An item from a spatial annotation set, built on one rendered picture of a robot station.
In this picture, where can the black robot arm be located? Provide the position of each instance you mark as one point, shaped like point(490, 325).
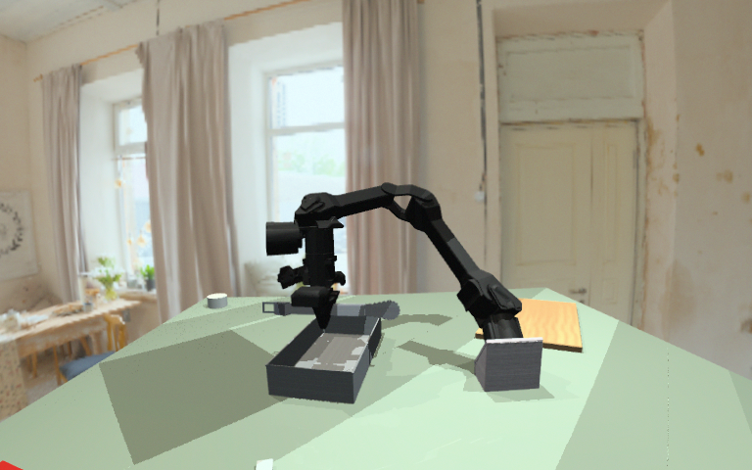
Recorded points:
point(492, 305)

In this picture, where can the light brown wooden board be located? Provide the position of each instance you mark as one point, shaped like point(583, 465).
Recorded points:
point(556, 322)

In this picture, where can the short grey cylinder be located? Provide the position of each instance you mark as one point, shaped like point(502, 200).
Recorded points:
point(217, 301)

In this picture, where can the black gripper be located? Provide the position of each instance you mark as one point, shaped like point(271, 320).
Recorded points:
point(319, 295)

